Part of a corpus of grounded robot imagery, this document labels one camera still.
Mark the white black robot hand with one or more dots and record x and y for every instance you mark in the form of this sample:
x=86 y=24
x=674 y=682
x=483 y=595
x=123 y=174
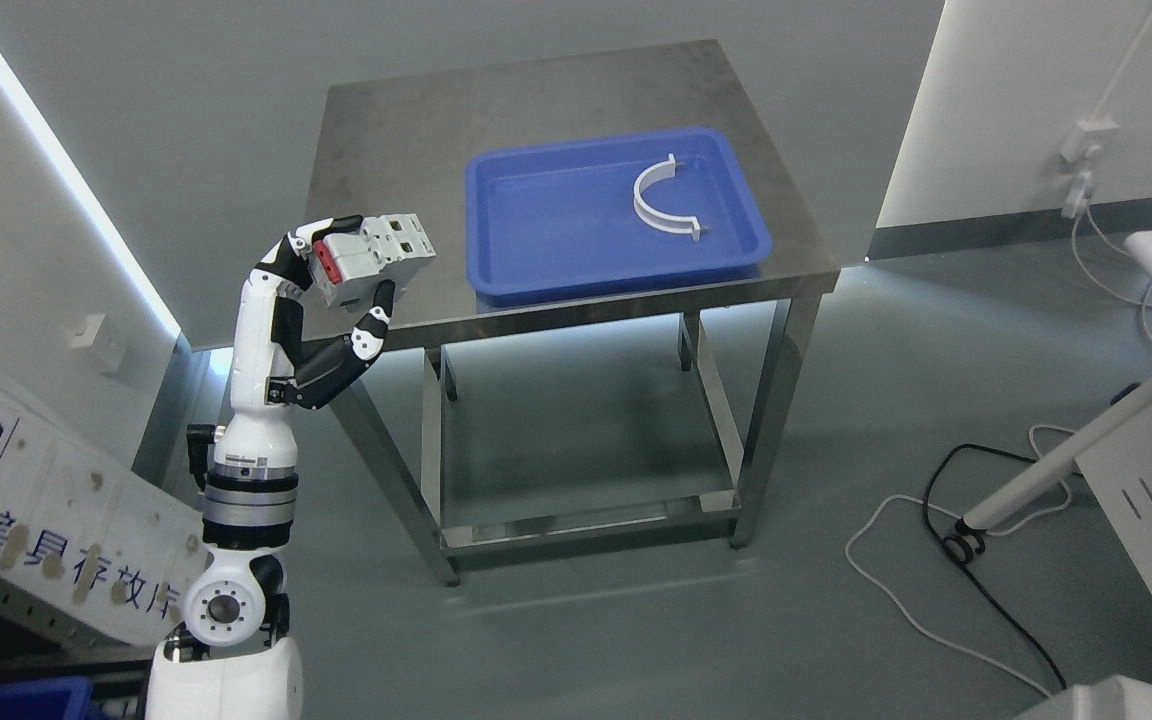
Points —
x=272 y=369

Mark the grey circuit breaker red switch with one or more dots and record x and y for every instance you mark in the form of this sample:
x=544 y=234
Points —
x=348 y=265

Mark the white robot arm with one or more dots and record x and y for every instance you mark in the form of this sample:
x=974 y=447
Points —
x=232 y=655

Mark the white signboard with blue text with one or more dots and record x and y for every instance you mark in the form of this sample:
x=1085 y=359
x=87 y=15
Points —
x=89 y=552

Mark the stainless steel table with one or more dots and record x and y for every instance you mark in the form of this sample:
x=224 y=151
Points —
x=407 y=142

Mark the blue plastic tray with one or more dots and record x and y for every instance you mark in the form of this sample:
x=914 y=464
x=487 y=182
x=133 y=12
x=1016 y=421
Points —
x=554 y=221

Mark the white stand leg with caster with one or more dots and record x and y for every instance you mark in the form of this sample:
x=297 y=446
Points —
x=967 y=540

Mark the white power adapter plug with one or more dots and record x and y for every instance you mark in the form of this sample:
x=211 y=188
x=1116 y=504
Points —
x=1079 y=196

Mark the white wall switch box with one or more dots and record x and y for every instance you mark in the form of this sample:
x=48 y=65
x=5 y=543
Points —
x=101 y=345

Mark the white curved plastic bracket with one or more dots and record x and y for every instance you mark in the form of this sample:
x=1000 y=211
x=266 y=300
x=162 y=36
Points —
x=655 y=209

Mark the white wall socket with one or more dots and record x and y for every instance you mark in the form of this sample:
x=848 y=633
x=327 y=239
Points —
x=1088 y=140

